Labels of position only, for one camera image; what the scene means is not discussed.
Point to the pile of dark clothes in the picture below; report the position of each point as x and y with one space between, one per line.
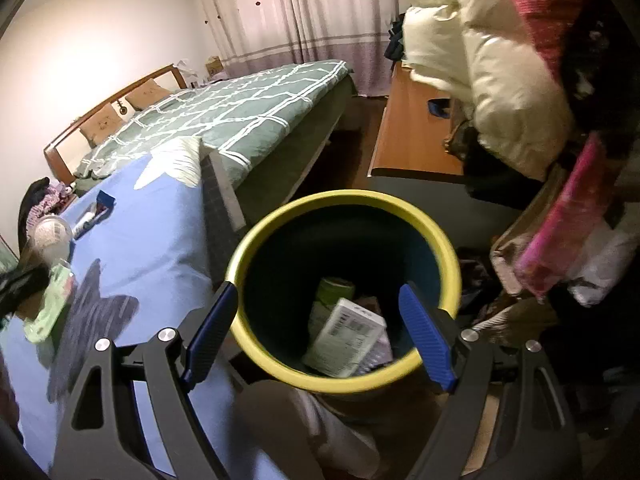
395 40

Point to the green plastic bag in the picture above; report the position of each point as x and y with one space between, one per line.
50 305

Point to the pink plastic bag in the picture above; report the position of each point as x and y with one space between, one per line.
575 210

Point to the blue printed tablecloth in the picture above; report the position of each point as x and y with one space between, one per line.
150 240

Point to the yellow-rimmed dark trash bin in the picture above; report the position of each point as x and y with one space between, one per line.
300 255

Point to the wooden bed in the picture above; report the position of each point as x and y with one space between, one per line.
300 160

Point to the clear plastic cup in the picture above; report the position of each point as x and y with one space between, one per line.
52 240

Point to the small cardboard box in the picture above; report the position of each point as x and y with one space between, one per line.
214 67

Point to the pink and white curtain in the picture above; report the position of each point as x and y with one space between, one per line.
310 25

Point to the white plastic bag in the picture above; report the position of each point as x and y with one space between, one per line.
610 270

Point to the brown patterned handbag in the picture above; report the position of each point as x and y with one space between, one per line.
460 140

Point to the blue pouch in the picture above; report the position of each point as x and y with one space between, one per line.
438 109

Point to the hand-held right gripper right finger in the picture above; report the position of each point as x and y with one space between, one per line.
427 335

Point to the green checked duvet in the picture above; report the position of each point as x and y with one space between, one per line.
225 110

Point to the wooden desk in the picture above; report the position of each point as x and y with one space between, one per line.
405 140

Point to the red quilted jacket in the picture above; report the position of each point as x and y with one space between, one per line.
545 10

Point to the white plastic bottle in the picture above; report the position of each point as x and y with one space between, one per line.
332 290

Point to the floral print box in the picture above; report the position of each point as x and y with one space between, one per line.
345 335

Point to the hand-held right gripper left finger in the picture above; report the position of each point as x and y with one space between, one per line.
210 330

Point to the white puffer jacket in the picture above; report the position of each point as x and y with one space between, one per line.
500 85

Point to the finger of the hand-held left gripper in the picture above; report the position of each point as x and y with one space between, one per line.
22 285

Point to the brown pillow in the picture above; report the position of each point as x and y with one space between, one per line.
147 97
101 126

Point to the small blue box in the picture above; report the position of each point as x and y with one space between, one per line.
106 200

